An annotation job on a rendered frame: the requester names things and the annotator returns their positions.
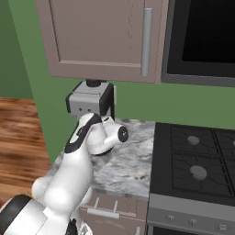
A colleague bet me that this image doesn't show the grey and black coffee machine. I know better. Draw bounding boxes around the grey and black coffee machine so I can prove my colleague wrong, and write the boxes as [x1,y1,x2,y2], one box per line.
[65,79,118,122]

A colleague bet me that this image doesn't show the black gas hob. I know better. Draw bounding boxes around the black gas hob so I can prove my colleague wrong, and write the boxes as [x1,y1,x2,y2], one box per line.
[149,121,235,207]

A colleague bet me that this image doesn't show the mauve drawer front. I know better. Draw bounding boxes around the mauve drawer front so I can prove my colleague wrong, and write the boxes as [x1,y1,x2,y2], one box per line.
[78,188,149,235]

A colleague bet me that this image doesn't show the mauve base cupboard door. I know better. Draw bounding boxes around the mauve base cupboard door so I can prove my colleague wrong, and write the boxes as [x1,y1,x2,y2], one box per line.
[129,224,148,235]

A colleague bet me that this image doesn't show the black microwave oven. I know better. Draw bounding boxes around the black microwave oven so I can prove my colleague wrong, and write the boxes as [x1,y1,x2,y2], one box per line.
[161,0,235,88]

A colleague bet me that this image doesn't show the grey oven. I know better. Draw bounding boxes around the grey oven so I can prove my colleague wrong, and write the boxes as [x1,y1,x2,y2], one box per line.
[146,193,235,235]

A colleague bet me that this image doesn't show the grey cupboard door handle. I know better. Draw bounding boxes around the grey cupboard door handle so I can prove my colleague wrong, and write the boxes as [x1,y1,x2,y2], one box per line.
[140,7,153,77]

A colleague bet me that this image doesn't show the mauve wall cupboard door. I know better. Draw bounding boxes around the mauve wall cupboard door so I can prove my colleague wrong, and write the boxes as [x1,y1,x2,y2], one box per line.
[35,0,170,84]

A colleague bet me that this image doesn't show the grey drawer handle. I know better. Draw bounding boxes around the grey drawer handle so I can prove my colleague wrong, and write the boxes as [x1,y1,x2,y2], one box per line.
[86,196,120,220]

